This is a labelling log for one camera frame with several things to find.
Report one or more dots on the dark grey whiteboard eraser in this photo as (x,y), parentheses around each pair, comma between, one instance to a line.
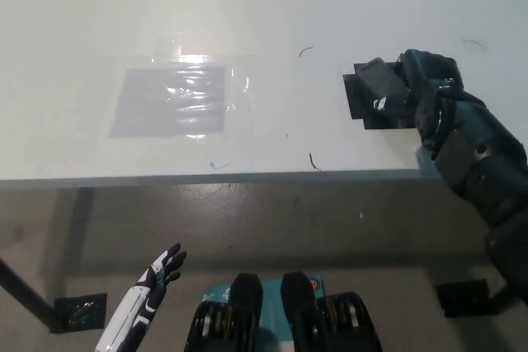
(379,80)

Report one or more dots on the clear plastic film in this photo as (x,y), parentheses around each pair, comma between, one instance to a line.
(239,84)

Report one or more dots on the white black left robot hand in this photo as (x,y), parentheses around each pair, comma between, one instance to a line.
(138,306)

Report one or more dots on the black tape marked spot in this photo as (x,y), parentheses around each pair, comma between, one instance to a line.
(356,100)

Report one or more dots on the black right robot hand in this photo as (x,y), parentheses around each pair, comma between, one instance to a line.
(433,76)

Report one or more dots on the black table leg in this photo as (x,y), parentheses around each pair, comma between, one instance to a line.
(24,294)

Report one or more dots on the clear plastic bag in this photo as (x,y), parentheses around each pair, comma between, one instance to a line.
(144,109)

